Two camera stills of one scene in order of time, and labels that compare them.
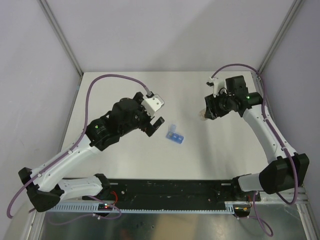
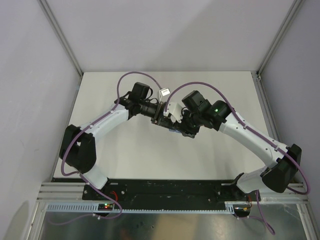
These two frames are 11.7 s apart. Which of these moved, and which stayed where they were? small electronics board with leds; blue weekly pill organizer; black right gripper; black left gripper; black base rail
Moved: black right gripper; blue weekly pill organizer; black left gripper
Stayed: black base rail; small electronics board with leds
